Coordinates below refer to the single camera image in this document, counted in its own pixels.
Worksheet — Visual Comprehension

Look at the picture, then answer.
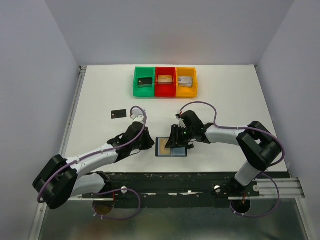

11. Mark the grey credit card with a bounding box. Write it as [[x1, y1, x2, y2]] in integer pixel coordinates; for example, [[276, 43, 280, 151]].
[[111, 109, 127, 119]]

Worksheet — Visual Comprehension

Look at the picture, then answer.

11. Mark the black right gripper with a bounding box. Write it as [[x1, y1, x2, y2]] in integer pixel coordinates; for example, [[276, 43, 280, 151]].
[[165, 124, 195, 149]]

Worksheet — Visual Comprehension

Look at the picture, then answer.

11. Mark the silver VIP credit card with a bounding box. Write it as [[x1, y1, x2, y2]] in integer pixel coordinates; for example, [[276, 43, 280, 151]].
[[130, 107, 146, 120]]

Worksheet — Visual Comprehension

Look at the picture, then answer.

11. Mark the green plastic bin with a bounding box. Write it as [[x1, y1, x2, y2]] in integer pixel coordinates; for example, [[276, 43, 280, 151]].
[[132, 66, 156, 98]]

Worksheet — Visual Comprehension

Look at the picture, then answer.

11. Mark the yellow plastic bin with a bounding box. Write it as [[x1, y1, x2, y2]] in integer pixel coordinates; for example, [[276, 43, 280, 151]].
[[176, 67, 198, 99]]

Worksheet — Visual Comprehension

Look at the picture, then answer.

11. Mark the black credit card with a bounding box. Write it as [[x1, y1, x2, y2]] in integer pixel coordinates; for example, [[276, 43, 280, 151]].
[[137, 77, 153, 88]]

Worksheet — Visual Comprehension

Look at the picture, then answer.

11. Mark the aluminium frame rail left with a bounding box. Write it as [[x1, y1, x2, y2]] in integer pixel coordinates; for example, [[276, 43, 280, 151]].
[[28, 65, 88, 240]]

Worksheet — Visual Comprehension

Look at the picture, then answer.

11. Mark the red plastic bin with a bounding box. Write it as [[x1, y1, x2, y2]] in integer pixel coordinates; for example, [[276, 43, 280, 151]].
[[154, 66, 177, 98]]

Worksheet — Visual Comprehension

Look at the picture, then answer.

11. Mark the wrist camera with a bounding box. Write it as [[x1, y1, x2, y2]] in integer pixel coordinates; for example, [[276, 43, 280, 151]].
[[175, 112, 186, 129], [130, 108, 147, 124]]

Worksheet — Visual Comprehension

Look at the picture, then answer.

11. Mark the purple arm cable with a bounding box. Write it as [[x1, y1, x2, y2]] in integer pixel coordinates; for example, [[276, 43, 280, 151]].
[[37, 105, 142, 221], [179, 101, 286, 218]]

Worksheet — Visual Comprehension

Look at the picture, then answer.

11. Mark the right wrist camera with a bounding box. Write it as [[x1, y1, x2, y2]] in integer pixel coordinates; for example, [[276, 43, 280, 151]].
[[175, 112, 186, 129]]

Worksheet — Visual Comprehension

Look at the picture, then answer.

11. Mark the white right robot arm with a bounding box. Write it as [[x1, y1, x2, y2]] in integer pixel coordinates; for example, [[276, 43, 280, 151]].
[[165, 110, 285, 196]]

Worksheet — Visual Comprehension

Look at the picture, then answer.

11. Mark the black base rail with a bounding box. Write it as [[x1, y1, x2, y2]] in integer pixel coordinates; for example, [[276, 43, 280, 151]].
[[83, 172, 260, 209]]

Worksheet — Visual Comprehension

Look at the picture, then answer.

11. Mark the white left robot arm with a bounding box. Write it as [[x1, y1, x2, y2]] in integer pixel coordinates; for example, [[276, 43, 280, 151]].
[[32, 122, 155, 210]]

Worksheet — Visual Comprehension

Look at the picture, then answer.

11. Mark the black leather card holder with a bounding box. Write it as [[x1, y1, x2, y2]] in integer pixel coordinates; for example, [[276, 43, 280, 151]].
[[155, 137, 188, 157]]

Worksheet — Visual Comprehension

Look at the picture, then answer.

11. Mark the gold credit card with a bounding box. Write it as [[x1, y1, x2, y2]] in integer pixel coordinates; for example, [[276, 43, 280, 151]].
[[157, 75, 173, 85]]

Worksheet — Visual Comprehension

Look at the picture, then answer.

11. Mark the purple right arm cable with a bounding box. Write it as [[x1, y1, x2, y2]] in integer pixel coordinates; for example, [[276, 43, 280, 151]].
[[179, 101, 286, 218]]

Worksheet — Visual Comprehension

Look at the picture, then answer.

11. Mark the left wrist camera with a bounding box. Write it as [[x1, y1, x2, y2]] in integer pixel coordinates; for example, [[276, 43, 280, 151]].
[[130, 108, 147, 124]]

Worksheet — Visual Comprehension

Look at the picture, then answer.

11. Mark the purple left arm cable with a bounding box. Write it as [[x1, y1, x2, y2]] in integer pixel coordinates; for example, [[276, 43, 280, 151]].
[[37, 105, 142, 221]]

